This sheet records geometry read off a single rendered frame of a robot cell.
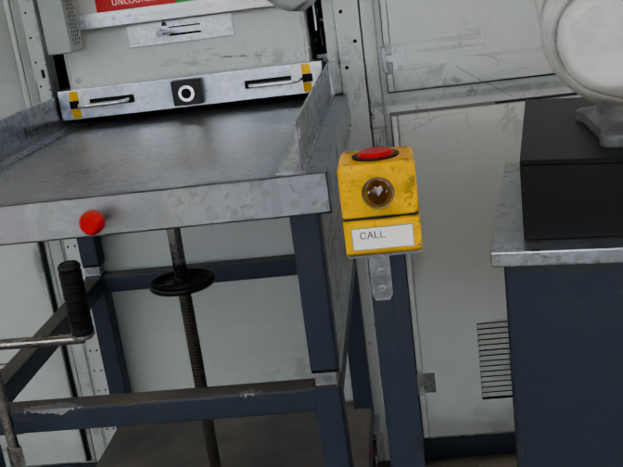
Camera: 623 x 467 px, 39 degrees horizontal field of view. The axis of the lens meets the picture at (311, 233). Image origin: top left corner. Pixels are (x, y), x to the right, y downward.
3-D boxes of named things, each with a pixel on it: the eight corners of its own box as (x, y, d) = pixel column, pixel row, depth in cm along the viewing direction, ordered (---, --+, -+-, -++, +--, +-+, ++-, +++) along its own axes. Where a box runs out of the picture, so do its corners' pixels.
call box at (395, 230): (423, 253, 92) (413, 157, 89) (347, 260, 92) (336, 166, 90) (420, 231, 99) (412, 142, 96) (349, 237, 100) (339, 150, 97)
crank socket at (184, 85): (202, 104, 173) (198, 78, 172) (173, 107, 174) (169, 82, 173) (205, 101, 176) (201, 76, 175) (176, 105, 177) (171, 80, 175)
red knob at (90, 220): (103, 235, 114) (98, 212, 113) (79, 238, 114) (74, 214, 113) (113, 226, 118) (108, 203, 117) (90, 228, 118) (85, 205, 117)
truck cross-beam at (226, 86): (324, 91, 173) (321, 60, 172) (62, 120, 180) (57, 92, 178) (326, 87, 178) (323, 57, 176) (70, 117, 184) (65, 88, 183)
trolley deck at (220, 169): (332, 212, 115) (326, 168, 113) (-112, 257, 122) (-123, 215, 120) (350, 121, 179) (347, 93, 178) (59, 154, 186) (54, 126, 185)
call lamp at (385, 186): (396, 210, 89) (393, 178, 88) (362, 213, 89) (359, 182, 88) (396, 207, 90) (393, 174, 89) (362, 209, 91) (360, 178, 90)
